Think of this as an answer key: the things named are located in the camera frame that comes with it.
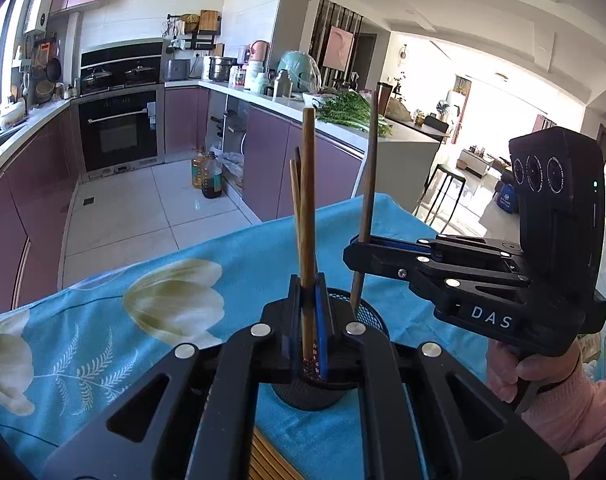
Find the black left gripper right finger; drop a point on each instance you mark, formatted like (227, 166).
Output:
(423, 414)

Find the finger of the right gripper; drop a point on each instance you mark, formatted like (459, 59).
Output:
(379, 245)
(403, 267)

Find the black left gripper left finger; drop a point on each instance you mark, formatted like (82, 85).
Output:
(191, 416)

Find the dark chopstick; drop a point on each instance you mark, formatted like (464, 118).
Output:
(294, 167)

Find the pink sleeved right forearm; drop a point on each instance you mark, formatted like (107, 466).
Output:
(571, 418)

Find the person's right hand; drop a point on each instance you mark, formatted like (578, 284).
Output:
(504, 369)

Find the black stool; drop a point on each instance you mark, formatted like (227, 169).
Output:
(441, 181)

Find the bamboo chopstick with red end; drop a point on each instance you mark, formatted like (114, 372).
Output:
(266, 463)

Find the black mesh utensil cup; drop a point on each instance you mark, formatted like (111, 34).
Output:
(320, 382)

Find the blue floral tablecloth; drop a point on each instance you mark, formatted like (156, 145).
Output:
(65, 358)

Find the green vegetables on counter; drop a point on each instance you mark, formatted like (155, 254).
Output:
(347, 109)

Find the mint green appliance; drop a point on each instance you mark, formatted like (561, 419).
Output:
(303, 71)

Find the oil bottle on floor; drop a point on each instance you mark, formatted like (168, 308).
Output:
(211, 177)

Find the steel pot on counter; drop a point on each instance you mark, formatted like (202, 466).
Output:
(219, 68)

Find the black built-in oven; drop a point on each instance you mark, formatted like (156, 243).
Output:
(120, 107)

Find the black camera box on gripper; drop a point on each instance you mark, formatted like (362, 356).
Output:
(560, 185)

